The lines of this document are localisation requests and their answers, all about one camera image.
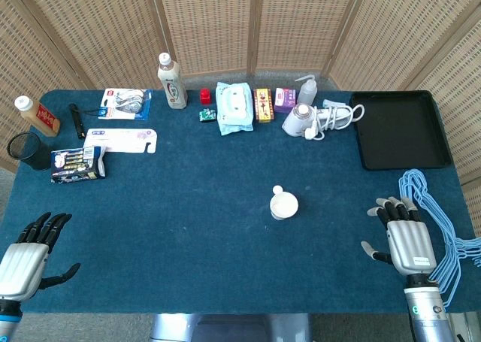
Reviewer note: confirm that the blue blister pack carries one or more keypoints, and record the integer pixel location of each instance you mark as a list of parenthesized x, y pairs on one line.
[(126, 103)]

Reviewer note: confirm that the white toothbrush card pack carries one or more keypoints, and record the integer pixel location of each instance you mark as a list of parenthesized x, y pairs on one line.
[(120, 139)]

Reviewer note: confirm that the white paper cup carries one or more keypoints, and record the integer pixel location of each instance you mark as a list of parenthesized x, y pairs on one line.
[(284, 206)]

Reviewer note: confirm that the milk tea bottle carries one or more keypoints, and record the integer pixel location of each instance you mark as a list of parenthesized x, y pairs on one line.
[(173, 86)]

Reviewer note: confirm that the small white round cap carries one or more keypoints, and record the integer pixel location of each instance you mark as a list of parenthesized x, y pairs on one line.
[(277, 189)]

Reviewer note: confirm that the wicker folding screen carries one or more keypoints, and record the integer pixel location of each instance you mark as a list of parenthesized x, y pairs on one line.
[(210, 22)]

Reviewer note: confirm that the small green box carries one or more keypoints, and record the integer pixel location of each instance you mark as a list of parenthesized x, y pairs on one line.
[(206, 115)]

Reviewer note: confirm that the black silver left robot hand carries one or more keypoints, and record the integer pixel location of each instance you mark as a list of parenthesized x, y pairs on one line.
[(24, 261)]

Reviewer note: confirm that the clear plastic wash bottle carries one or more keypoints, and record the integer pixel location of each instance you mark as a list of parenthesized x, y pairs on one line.
[(307, 92)]

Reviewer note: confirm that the yellow red box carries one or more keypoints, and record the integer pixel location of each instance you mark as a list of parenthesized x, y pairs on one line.
[(263, 105)]

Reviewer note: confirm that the brown bottle with red label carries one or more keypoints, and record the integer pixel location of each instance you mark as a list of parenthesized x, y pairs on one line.
[(39, 116)]

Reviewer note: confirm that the grey-tipped silver right robot hand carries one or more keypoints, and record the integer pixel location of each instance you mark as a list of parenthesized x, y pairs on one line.
[(409, 246)]

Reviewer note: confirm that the purple box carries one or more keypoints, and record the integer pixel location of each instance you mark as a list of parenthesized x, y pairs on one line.
[(284, 100)]

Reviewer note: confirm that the black plastic tray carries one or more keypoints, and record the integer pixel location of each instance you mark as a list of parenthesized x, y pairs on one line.
[(400, 131)]

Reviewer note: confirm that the light blue wet wipes pack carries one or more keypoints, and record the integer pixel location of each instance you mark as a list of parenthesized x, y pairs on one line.
[(235, 109)]

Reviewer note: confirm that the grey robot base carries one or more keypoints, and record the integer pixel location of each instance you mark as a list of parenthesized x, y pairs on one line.
[(229, 328)]

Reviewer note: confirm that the black mesh pen holder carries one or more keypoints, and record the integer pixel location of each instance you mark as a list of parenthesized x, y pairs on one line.
[(28, 150)]

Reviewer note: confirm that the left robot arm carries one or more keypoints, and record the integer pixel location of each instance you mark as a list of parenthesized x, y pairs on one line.
[(9, 319)]

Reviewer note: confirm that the small red stamp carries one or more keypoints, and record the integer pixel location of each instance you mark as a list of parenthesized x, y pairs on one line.
[(205, 97)]

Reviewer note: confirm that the dark blue snack pack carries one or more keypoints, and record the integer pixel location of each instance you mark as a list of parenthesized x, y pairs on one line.
[(77, 165)]

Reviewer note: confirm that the blue felt table cloth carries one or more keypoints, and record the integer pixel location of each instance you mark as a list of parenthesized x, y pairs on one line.
[(188, 225)]

